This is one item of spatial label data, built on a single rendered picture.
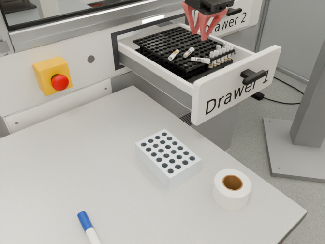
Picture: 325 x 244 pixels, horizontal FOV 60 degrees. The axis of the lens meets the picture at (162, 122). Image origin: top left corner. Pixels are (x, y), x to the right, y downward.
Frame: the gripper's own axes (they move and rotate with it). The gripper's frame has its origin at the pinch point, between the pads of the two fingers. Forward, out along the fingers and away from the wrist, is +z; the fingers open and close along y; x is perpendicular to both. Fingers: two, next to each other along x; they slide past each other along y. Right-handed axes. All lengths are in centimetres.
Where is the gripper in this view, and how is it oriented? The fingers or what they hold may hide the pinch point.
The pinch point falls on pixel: (199, 33)
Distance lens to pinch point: 68.5
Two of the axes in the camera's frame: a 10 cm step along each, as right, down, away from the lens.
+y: -6.0, -6.0, 5.3
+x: -8.0, 3.8, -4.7
